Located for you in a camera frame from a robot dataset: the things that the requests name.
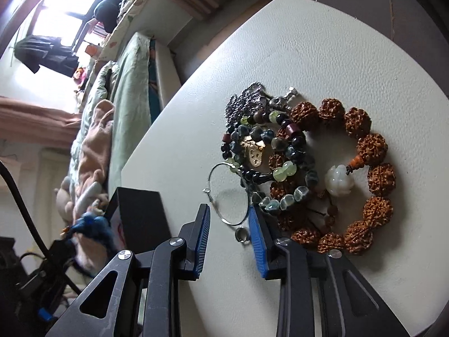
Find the window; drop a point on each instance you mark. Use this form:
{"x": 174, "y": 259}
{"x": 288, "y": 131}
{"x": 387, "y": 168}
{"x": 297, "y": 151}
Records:
{"x": 70, "y": 3}

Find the blue plush toy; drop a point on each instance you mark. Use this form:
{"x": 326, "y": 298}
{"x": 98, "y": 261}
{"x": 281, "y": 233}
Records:
{"x": 89, "y": 225}

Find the white mattress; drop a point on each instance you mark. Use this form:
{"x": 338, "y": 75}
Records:
{"x": 167, "y": 73}

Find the black equipment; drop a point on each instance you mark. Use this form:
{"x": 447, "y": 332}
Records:
{"x": 24, "y": 288}

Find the dark bundle of clothing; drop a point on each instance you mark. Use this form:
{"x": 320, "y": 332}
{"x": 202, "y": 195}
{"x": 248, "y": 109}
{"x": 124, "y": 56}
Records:
{"x": 107, "y": 12}

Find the dark hanging clothes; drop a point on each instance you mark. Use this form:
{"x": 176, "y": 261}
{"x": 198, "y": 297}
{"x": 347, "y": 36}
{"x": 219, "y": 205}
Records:
{"x": 45, "y": 54}

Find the green jade gourd bead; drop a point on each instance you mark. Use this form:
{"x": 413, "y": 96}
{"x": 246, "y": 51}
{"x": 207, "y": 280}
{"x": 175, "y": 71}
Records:
{"x": 285, "y": 172}

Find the pink plush toy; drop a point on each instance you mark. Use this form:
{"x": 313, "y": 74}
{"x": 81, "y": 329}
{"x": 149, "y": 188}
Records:
{"x": 94, "y": 147}

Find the gold pendant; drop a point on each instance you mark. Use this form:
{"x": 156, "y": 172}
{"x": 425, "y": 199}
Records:
{"x": 255, "y": 151}

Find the silver metal charm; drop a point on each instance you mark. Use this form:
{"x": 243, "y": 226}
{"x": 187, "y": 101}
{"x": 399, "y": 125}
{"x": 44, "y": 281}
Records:
{"x": 285, "y": 99}

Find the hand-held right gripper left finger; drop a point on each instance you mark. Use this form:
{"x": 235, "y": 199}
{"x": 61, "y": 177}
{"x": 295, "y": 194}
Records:
{"x": 201, "y": 244}

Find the floral pillow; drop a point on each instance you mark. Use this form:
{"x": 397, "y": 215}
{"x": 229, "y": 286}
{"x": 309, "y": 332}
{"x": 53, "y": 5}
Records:
{"x": 131, "y": 7}

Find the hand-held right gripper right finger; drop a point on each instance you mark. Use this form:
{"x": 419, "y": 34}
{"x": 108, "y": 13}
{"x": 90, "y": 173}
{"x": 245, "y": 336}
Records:
{"x": 258, "y": 245}

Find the black box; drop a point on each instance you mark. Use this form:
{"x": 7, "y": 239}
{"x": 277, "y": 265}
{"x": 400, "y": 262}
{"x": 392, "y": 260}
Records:
{"x": 138, "y": 216}

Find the pink curtain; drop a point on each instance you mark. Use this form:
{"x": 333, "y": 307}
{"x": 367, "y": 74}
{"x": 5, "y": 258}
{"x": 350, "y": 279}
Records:
{"x": 31, "y": 121}

